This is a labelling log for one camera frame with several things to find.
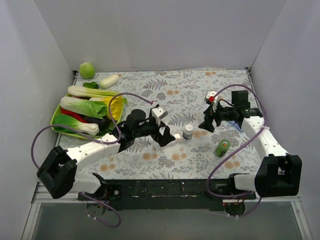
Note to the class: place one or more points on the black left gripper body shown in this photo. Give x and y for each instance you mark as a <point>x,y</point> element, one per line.
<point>157,130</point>

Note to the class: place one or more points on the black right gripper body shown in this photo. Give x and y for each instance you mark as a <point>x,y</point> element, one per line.
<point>212,114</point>

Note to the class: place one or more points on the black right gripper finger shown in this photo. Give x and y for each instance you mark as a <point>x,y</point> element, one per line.
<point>210,113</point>
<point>207,124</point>

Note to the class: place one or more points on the white pill bottle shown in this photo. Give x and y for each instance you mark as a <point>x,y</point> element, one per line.
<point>188,131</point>

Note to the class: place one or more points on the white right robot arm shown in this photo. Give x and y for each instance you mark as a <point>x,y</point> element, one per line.
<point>279,173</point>

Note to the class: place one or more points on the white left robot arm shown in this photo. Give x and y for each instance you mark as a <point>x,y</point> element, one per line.
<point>60,171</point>

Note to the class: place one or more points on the green pill bottle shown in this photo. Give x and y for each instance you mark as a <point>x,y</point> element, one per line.
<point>222,147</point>

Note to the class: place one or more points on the yellow leafy vegetable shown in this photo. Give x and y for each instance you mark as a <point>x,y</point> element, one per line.
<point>115,108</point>

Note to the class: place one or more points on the purple eggplant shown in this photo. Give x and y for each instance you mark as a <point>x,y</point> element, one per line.
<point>103,123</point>

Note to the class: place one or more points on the napa cabbage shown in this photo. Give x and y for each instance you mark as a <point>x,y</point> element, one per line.
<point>93,109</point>

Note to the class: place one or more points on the green bok choy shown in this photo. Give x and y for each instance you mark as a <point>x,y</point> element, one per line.
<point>71,124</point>

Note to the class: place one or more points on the green plastic tray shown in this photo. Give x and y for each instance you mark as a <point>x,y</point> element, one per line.
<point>101,133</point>

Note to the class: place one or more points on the white radish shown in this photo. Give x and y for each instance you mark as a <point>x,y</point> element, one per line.
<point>109,81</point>

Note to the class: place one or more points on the green round cabbage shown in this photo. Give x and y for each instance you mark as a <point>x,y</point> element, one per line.
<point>87,70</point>

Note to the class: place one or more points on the long bok choy stalk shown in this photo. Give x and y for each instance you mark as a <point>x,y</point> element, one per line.
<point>80,91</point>

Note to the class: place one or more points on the red chili pepper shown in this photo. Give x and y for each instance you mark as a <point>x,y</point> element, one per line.
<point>74,115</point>

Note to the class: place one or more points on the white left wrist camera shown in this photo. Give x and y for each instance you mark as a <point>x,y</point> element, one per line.
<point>160,113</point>

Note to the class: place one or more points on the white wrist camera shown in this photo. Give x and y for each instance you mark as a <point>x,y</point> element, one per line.
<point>211,97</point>
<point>160,113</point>

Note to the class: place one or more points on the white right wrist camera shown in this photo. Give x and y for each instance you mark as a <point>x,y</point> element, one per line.
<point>211,97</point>

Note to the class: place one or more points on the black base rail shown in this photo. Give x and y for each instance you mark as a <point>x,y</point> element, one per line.
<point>155,194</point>

